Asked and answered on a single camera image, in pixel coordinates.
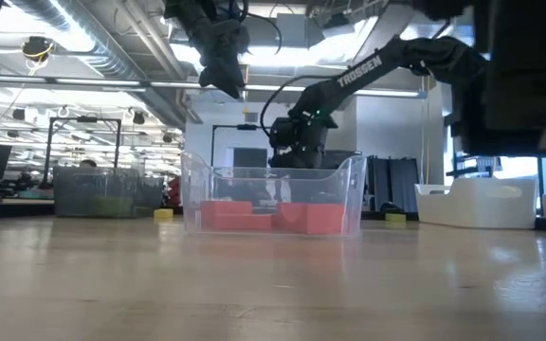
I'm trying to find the clear plastic bin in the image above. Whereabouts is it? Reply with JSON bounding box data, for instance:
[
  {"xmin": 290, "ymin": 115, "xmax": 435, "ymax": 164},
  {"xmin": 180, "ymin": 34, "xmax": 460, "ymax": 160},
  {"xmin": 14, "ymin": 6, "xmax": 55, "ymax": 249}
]
[{"xmin": 180, "ymin": 151, "xmax": 368, "ymax": 239}]

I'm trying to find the dark wall screen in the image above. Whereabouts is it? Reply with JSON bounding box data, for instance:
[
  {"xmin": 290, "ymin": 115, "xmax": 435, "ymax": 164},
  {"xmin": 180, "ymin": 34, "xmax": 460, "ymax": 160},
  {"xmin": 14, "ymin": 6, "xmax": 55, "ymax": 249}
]
[{"xmin": 322, "ymin": 150, "xmax": 362, "ymax": 171}]

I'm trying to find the silver round ventilation duct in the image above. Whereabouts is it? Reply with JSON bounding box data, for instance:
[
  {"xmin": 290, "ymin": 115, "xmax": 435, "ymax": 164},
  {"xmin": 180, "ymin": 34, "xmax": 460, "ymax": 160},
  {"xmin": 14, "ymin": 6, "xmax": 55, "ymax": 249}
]
[{"xmin": 11, "ymin": 0, "xmax": 193, "ymax": 132}]

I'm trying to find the long ceiling light bar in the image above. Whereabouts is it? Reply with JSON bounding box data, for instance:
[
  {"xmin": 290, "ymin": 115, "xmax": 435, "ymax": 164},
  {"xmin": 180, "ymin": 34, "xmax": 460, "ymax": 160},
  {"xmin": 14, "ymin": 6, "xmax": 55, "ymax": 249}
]
[{"xmin": 0, "ymin": 74, "xmax": 428, "ymax": 99}]

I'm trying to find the silver rectangular duct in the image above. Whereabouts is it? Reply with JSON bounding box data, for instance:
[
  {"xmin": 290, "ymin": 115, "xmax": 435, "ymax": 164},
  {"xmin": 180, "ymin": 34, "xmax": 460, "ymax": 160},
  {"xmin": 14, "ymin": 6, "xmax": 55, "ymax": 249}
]
[{"xmin": 353, "ymin": 3, "xmax": 428, "ymax": 65}]

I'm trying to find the black ceiling camera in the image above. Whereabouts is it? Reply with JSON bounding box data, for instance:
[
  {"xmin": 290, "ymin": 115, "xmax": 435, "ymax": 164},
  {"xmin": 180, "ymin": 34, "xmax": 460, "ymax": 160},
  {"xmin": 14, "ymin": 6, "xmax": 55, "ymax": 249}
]
[{"xmin": 21, "ymin": 35, "xmax": 56, "ymax": 63}]

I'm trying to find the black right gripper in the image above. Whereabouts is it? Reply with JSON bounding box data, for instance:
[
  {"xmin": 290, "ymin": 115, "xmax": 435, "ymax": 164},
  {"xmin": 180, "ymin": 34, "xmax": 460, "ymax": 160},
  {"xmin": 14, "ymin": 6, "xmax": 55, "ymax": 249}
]
[{"xmin": 268, "ymin": 111, "xmax": 338, "ymax": 170}]

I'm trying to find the red background object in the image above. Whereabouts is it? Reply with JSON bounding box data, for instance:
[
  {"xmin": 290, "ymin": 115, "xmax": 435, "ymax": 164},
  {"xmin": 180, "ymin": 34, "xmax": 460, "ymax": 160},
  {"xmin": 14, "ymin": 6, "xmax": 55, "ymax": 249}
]
[{"xmin": 165, "ymin": 175, "xmax": 183, "ymax": 207}]

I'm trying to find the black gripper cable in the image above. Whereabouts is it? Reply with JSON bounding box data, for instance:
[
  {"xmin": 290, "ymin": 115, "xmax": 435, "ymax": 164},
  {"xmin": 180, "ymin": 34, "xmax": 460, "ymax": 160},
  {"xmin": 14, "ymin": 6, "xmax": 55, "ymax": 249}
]
[
  {"xmin": 259, "ymin": 74, "xmax": 336, "ymax": 139},
  {"xmin": 227, "ymin": 0, "xmax": 284, "ymax": 56}
]

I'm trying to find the wide red rectangular block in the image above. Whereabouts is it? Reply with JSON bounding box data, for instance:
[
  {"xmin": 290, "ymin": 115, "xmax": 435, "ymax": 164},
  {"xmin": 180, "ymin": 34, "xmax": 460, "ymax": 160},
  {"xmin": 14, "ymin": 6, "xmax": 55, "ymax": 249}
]
[{"xmin": 213, "ymin": 213, "xmax": 274, "ymax": 232}]

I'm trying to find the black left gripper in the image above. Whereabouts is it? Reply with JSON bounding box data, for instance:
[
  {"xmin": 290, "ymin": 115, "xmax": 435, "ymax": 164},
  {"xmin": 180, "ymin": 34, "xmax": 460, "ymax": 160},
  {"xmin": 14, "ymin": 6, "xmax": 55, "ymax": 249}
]
[{"xmin": 177, "ymin": 0, "xmax": 251, "ymax": 99}]

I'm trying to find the dark grey curtain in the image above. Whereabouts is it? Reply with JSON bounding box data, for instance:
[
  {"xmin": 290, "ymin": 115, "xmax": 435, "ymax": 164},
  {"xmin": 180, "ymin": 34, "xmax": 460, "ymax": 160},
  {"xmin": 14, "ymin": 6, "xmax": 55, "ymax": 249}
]
[{"xmin": 366, "ymin": 155, "xmax": 420, "ymax": 213}]

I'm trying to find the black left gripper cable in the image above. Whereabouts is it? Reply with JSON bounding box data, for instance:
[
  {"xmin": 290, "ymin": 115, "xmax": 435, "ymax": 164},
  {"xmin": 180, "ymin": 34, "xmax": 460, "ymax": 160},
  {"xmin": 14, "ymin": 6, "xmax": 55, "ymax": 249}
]
[{"xmin": 227, "ymin": 0, "xmax": 284, "ymax": 56}]

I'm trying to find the white plastic bin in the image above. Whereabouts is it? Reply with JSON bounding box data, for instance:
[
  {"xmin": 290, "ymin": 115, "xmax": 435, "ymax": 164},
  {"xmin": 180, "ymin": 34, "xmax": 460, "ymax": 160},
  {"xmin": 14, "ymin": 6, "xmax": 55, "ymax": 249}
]
[{"xmin": 414, "ymin": 177, "xmax": 538, "ymax": 230}]

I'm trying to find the smoky grey plastic bin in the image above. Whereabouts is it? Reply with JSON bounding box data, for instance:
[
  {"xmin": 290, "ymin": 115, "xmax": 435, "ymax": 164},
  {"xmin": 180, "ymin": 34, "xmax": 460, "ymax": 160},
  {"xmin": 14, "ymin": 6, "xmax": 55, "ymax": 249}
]
[{"xmin": 53, "ymin": 165, "xmax": 165, "ymax": 219}]

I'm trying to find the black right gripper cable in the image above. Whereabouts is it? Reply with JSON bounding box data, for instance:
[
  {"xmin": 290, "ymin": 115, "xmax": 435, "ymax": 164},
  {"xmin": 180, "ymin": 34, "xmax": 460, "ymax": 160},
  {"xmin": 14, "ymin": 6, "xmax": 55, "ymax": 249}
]
[{"xmin": 259, "ymin": 74, "xmax": 336, "ymax": 139}]

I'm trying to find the black gantry frame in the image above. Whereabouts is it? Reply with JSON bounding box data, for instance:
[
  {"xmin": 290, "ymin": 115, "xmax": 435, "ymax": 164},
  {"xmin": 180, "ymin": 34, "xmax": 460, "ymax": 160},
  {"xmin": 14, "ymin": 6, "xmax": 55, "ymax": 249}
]
[
  {"xmin": 42, "ymin": 116, "xmax": 123, "ymax": 189},
  {"xmin": 210, "ymin": 123, "xmax": 274, "ymax": 168}
]

